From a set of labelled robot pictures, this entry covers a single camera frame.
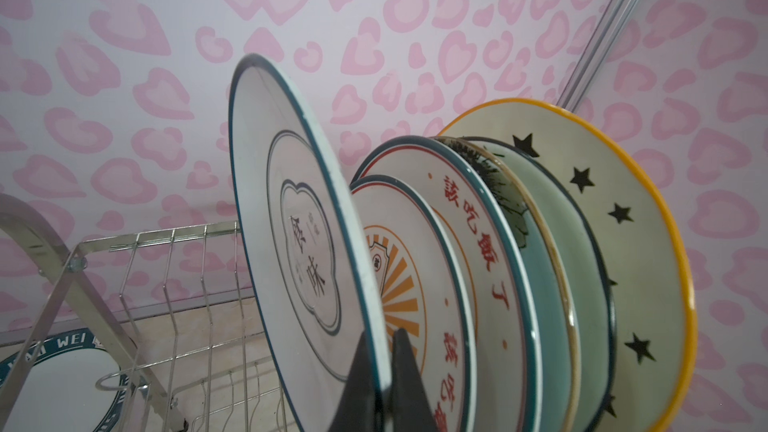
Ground white plate black text rim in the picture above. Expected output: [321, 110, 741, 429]
[5, 328, 128, 431]

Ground mint green flower plate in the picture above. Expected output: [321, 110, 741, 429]
[438, 137, 582, 431]

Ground halloween cat star plate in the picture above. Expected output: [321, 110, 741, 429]
[442, 98, 698, 431]

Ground white plate black rings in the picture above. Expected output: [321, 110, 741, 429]
[227, 53, 394, 432]

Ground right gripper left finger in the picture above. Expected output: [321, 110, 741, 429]
[328, 334, 377, 432]

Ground silver two-tier dish rack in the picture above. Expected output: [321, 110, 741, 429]
[1, 195, 297, 431]

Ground orange sunburst plate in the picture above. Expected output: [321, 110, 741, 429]
[354, 135, 543, 431]
[351, 174, 477, 431]

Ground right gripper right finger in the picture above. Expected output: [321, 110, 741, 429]
[390, 328, 438, 432]

